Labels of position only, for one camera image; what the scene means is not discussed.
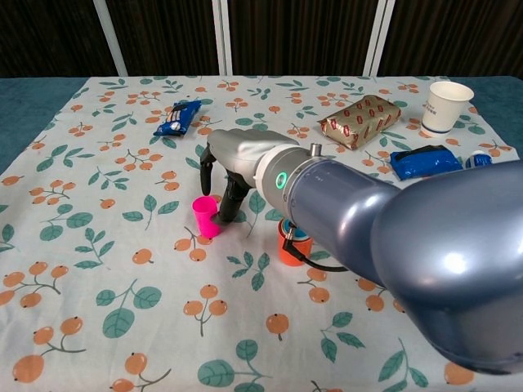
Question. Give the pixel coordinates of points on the pink plastic cup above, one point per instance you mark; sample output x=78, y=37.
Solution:
x=205, y=216

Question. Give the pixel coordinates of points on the white paper cup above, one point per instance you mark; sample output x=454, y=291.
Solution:
x=443, y=108

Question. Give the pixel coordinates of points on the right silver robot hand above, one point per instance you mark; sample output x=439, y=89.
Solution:
x=245, y=151

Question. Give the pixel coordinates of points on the floral tablecloth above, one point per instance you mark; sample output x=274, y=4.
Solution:
x=122, y=245

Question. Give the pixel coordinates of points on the light blue plastic cup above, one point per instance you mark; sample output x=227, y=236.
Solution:
x=302, y=234

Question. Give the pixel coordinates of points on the blue cookie packet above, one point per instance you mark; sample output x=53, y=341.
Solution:
x=178, y=118

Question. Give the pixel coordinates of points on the orange plastic cup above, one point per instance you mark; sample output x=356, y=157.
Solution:
x=306, y=250

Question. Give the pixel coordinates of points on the gold foil snack packet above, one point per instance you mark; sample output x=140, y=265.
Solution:
x=359, y=120

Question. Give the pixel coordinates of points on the dark folding screen panel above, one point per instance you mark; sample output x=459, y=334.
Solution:
x=163, y=36
x=449, y=36
x=49, y=36
x=298, y=36

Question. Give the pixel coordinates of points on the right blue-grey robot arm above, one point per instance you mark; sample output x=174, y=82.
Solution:
x=388, y=228

